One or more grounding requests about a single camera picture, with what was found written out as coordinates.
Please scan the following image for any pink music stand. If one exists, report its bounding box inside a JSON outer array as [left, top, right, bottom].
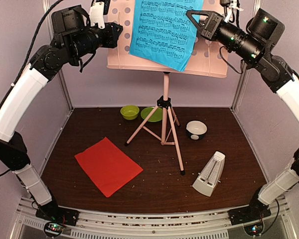
[[108, 0, 228, 175]]

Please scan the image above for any blue paper sheet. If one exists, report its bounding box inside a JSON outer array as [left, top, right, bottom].
[[129, 0, 204, 72]]

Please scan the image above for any red paper sheet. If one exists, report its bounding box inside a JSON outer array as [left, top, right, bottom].
[[75, 137, 143, 198]]

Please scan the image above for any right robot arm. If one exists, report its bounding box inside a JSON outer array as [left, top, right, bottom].
[[186, 8, 299, 225]]

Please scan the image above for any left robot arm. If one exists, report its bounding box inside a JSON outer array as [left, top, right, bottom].
[[0, 0, 123, 226]]

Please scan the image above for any lime green bowl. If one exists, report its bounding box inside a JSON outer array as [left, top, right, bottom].
[[120, 105, 140, 120]]

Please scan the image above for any green plate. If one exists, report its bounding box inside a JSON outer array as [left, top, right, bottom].
[[140, 106, 164, 123]]

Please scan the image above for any dark bowl white inside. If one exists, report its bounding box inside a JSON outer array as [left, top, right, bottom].
[[186, 120, 207, 140]]

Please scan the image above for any white metronome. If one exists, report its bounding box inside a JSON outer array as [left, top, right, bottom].
[[192, 151, 225, 197]]

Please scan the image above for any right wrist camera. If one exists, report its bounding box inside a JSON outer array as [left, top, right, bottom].
[[219, 0, 243, 23]]

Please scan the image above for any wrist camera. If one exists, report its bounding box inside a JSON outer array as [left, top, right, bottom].
[[219, 0, 243, 23], [89, 0, 111, 29]]

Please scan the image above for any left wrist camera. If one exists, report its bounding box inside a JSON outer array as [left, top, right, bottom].
[[89, 0, 111, 29]]

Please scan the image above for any right aluminium post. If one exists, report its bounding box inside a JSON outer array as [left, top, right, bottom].
[[232, 0, 262, 114]]

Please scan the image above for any aluminium post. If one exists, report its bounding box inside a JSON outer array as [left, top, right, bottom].
[[232, 0, 262, 114], [41, 0, 73, 112]]

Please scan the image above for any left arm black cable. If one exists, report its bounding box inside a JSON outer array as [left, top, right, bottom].
[[11, 0, 63, 87]]

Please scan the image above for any left aluminium post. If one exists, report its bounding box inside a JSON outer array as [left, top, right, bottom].
[[41, 0, 73, 112]]

